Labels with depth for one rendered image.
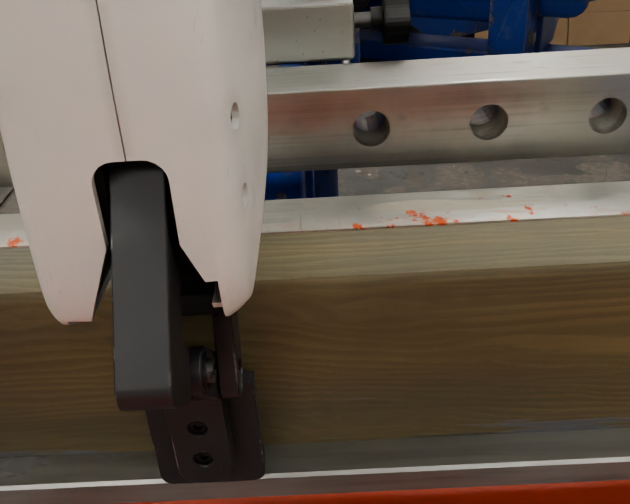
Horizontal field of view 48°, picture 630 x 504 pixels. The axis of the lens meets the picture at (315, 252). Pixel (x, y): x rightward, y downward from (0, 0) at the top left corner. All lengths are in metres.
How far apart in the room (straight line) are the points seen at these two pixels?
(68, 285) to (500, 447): 0.14
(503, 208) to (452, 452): 0.18
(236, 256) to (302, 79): 0.28
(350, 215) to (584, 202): 0.12
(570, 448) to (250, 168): 0.14
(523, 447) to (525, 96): 0.24
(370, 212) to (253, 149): 0.22
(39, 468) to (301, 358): 0.09
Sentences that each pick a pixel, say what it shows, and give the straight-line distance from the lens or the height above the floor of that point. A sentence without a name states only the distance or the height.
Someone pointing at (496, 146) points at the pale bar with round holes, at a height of 1.00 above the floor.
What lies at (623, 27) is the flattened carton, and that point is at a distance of 4.62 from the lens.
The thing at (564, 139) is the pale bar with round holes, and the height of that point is 1.00.
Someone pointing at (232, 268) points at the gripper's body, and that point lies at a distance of 0.15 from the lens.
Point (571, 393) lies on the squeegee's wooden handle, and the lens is 0.24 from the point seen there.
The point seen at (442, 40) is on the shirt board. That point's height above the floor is 0.93.
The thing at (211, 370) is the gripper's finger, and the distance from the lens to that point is 0.17.
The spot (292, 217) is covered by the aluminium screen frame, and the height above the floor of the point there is 0.99.
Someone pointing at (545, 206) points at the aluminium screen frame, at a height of 0.99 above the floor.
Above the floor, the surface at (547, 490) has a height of 0.96.
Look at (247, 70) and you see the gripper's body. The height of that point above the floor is 1.12.
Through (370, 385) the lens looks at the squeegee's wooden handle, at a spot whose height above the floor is 1.02.
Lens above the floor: 1.17
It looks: 31 degrees down
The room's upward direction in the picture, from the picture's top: 4 degrees counter-clockwise
